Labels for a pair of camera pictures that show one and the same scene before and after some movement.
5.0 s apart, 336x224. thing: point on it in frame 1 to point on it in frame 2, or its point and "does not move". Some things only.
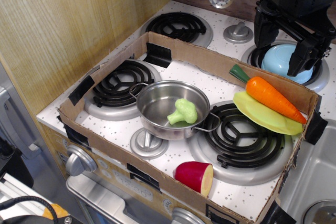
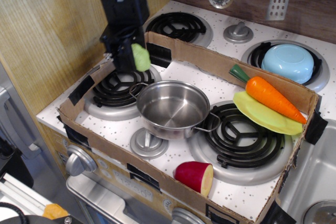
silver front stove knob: (144, 146) does not move
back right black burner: (252, 54) does not move
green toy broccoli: (186, 110) to (142, 58)
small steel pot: (155, 101) does not move
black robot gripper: (302, 7) to (125, 2)
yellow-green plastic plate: (265, 116) does not move
